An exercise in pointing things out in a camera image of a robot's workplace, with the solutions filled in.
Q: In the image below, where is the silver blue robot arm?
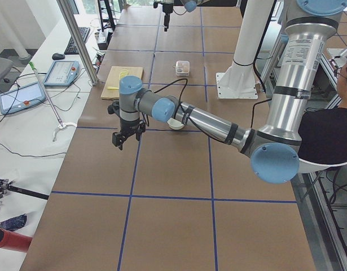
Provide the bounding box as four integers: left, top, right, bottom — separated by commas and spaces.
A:
108, 1, 347, 183

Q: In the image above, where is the black computer mouse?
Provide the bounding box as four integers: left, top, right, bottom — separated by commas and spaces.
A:
52, 53, 65, 60

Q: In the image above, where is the red cylinder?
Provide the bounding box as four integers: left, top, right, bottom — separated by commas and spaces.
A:
0, 229, 32, 252

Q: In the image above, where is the black tripod rod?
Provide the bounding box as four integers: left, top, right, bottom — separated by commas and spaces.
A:
0, 179, 49, 200

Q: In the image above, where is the blue teach pendant near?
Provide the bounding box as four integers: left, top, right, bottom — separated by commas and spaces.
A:
0, 82, 46, 115

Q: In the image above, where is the black keyboard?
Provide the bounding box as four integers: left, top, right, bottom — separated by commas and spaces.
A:
64, 27, 91, 55

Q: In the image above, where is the blue teach pendant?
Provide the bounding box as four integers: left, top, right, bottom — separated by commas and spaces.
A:
0, 82, 46, 115
43, 60, 80, 88

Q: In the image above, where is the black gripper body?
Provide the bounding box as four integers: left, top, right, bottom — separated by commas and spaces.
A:
107, 102, 146, 141

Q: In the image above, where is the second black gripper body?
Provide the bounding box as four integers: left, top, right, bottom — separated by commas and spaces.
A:
153, 0, 174, 32

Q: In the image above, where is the bamboo cutting board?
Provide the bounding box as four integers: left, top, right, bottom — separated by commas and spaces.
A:
100, 66, 143, 100

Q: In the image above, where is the aluminium frame post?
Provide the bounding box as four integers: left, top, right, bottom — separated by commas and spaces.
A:
57, 0, 99, 86

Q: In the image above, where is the yellow plastic knife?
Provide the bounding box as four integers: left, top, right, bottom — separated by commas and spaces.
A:
107, 86, 119, 90

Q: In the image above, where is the clear plastic egg box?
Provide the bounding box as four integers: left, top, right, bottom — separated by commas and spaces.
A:
174, 60, 190, 77

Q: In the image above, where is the blue teach pendant far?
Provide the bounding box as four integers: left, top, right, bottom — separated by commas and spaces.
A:
43, 60, 80, 88

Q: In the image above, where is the person in black shirt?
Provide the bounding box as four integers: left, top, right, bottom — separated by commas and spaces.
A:
298, 61, 347, 164

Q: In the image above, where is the lemon slice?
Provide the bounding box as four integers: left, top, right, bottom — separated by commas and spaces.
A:
118, 69, 129, 80

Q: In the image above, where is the reacher grabber stick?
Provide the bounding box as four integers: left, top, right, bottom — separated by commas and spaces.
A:
29, 61, 77, 142

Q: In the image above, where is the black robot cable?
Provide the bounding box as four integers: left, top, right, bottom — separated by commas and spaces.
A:
144, 78, 273, 142

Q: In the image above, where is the white pedestal column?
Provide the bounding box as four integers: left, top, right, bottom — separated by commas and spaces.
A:
216, 0, 275, 99

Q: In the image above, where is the white bowl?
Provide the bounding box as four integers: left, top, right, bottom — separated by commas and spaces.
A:
167, 118, 185, 130

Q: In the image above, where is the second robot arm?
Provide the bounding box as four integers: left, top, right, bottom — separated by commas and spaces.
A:
153, 0, 241, 32

